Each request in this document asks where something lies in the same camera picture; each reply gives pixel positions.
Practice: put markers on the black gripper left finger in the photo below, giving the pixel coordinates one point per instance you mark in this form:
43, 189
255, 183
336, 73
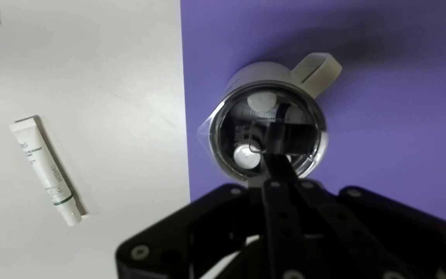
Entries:
192, 226

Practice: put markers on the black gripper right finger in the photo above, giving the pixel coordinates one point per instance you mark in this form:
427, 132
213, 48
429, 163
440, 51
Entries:
387, 233

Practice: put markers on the silver metal cup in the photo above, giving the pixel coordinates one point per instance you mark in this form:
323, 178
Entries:
297, 110

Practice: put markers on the purple rectangular mat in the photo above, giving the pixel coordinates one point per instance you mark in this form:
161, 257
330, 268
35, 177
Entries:
387, 102

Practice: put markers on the white marker tube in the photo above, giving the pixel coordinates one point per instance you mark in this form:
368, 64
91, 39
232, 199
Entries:
42, 164

